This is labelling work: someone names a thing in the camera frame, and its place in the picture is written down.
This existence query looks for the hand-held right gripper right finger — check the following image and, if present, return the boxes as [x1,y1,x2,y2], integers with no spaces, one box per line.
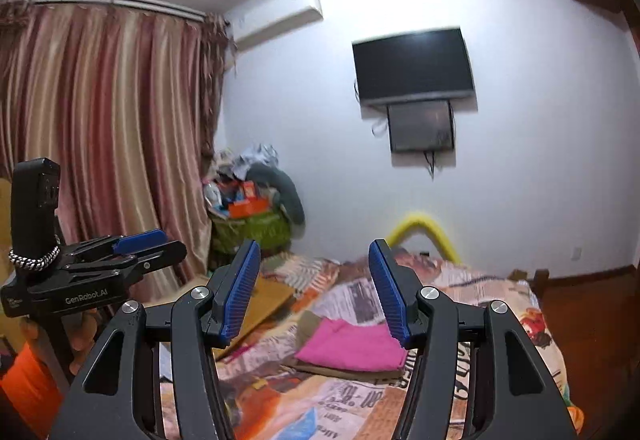
[368,239,579,440]

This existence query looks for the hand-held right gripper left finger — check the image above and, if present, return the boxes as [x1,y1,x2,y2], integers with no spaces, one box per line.
[47,240,262,440]

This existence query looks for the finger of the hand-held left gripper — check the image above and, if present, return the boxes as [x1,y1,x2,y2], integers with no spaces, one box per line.
[80,229,167,261]
[112,241,189,283]

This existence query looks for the pink pants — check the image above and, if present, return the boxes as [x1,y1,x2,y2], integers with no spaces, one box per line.
[295,318,409,371]

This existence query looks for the person's left forearm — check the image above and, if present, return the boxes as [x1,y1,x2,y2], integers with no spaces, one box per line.
[0,345,69,439]

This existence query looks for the olive pants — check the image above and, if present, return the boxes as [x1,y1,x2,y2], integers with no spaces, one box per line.
[280,310,417,379]

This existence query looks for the person's left hand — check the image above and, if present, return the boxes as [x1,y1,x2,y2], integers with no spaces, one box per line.
[22,307,104,357]

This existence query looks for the brown cardboard sheet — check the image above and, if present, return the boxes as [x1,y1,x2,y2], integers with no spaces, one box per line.
[215,277,297,362]

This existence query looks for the green patterned bag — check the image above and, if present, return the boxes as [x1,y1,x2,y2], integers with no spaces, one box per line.
[207,210,294,267]

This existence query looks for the orange box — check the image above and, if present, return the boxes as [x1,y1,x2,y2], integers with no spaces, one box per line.
[227,197,271,220]

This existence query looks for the yellow foam tube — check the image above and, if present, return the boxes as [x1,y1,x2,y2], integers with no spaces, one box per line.
[387,212,464,265]

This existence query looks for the grey plush toy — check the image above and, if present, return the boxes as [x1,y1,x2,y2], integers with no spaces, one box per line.
[247,164,306,227]

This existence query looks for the printed blanket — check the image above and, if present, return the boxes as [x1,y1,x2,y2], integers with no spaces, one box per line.
[160,252,586,440]

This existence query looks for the pink striped curtain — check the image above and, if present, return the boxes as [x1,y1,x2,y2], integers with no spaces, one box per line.
[0,0,232,291]

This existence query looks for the white crumpled cloth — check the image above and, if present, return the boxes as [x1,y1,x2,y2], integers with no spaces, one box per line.
[232,144,279,176]

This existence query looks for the wooden bedpost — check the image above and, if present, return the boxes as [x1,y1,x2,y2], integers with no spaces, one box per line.
[509,268,551,291]

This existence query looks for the white air conditioner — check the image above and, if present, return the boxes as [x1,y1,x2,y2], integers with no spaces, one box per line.
[225,0,325,53]

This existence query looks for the white curtain rail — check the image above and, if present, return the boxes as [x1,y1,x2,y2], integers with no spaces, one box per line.
[25,0,209,23]

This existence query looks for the black wall television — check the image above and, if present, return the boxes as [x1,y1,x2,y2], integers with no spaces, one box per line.
[351,26,476,110]

